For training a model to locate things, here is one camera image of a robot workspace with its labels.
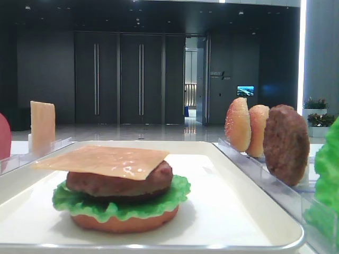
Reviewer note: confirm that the orange cheese slice back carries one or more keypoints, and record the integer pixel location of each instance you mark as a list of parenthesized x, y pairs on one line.
[(43, 124)]

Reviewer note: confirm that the potted plant white planter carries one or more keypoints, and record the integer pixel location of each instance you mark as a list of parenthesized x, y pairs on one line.
[(317, 118)]

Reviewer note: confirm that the upright green lettuce leaf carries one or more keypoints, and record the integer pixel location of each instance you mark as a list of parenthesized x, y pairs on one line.
[(324, 177)]

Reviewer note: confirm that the red tomato slice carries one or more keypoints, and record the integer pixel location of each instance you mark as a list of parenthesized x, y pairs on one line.
[(5, 138)]

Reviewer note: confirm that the clear acrylic rail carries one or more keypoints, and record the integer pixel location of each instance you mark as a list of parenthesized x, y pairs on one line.
[(294, 200), (22, 153)]

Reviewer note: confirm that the right clear acrylic rail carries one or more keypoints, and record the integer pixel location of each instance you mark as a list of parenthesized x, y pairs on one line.
[(294, 200)]

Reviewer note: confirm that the plain bun half upright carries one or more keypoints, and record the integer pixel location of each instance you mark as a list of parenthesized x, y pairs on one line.
[(258, 115)]

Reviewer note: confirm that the bottom bun on tray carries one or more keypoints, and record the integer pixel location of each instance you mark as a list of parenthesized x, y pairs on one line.
[(132, 225)]

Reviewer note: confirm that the dark double doors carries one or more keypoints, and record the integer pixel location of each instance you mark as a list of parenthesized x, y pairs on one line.
[(127, 78)]

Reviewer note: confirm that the upright meat patty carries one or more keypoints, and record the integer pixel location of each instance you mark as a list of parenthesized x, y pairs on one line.
[(286, 144)]

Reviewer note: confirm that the left clear acrylic rail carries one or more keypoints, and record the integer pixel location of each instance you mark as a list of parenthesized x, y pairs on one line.
[(22, 153)]

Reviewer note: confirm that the lettuce leaf on tray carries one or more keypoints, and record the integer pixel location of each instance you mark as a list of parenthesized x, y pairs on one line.
[(77, 203)]

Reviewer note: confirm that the meat patty on tray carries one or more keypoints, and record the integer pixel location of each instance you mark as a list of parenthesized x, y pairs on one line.
[(158, 181)]

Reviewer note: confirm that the sesame bun half upright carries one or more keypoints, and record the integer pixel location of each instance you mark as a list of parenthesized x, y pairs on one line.
[(237, 124)]

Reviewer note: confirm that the wall display screen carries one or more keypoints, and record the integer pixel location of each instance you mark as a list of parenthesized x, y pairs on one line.
[(245, 91)]

